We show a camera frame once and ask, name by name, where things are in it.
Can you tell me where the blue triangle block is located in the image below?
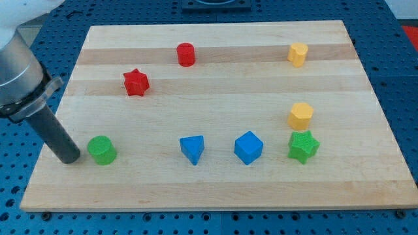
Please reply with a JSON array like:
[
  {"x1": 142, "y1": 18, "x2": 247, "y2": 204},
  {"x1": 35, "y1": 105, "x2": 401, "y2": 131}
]
[{"x1": 180, "y1": 135, "x2": 204, "y2": 165}]

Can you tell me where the clear plastic tool flange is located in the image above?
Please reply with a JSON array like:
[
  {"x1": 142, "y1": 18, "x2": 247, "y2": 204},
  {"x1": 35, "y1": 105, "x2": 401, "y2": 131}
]
[{"x1": 1, "y1": 72, "x2": 63, "y2": 123}]

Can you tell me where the yellow hexagon block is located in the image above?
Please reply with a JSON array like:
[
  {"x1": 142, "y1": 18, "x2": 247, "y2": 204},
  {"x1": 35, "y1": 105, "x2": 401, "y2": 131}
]
[{"x1": 287, "y1": 102, "x2": 314, "y2": 131}]

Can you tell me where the red star block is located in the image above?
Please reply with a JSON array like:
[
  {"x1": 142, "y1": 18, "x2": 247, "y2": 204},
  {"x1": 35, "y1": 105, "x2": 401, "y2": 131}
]
[{"x1": 123, "y1": 69, "x2": 150, "y2": 97}]

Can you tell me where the green cylinder block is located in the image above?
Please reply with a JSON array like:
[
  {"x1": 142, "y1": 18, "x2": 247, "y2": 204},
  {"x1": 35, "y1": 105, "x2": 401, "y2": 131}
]
[{"x1": 87, "y1": 136, "x2": 117, "y2": 165}]

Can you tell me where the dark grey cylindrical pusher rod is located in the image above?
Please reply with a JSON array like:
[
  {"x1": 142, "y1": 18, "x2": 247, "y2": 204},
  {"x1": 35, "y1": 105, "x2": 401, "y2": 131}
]
[{"x1": 26, "y1": 106, "x2": 80, "y2": 164}]

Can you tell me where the green star block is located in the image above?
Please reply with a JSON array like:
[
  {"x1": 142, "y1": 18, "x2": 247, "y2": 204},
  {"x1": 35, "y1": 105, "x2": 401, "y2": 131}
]
[{"x1": 287, "y1": 131, "x2": 320, "y2": 165}]

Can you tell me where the yellow heart block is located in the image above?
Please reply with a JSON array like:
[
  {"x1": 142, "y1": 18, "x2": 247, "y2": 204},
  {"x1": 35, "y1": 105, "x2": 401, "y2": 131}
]
[{"x1": 287, "y1": 42, "x2": 308, "y2": 68}]

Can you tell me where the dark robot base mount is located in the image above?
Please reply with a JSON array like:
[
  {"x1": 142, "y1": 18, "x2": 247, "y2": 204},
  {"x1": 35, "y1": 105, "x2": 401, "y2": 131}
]
[{"x1": 180, "y1": 0, "x2": 252, "y2": 11}]

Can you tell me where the red cylinder block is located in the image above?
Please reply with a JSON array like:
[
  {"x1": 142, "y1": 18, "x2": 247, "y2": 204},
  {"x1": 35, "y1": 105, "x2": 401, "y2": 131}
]
[{"x1": 176, "y1": 42, "x2": 195, "y2": 67}]

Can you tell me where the light wooden board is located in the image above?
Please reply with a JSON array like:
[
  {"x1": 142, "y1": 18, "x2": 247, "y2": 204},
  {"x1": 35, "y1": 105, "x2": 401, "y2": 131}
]
[{"x1": 20, "y1": 20, "x2": 417, "y2": 212}]

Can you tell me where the blue cube block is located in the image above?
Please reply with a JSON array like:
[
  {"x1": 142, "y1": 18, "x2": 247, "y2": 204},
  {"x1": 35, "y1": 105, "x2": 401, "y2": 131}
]
[{"x1": 234, "y1": 131, "x2": 264, "y2": 165}]

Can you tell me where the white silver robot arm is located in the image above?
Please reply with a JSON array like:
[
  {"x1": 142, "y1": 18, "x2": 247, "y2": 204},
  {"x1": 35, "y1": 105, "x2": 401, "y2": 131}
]
[{"x1": 1, "y1": 0, "x2": 80, "y2": 164}]

